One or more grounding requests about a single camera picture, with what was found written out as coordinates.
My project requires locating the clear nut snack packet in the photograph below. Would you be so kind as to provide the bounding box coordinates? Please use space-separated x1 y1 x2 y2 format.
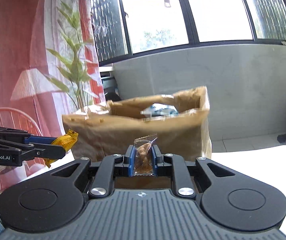
133 133 157 176

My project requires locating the yellow snack packet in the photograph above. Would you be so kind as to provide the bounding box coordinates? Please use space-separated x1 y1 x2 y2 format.
43 129 78 168

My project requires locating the white blue-dotted snack packet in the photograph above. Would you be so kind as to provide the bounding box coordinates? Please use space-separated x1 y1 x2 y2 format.
140 103 179 118

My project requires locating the large cardboard box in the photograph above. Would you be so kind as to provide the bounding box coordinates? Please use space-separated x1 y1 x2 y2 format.
62 86 212 161

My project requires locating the patterned pink curtain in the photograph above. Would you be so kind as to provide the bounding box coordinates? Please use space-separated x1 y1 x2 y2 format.
0 0 106 188

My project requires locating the window with black frame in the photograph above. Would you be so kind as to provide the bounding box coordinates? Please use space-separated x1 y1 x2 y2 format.
90 0 286 65

